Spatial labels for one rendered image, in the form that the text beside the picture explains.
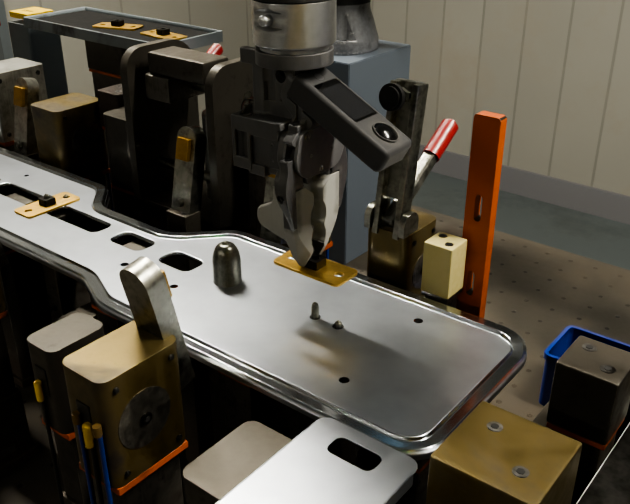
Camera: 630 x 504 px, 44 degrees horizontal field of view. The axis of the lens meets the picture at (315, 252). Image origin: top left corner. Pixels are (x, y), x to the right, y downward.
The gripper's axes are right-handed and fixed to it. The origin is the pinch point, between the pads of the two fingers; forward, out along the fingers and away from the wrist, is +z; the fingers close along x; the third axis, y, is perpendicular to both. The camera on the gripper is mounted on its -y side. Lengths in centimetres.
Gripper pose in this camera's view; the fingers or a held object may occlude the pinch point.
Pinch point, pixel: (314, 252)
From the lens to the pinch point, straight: 78.6
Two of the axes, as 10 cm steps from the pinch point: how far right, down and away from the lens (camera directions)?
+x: -6.2, 3.6, -7.0
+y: -7.9, -2.7, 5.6
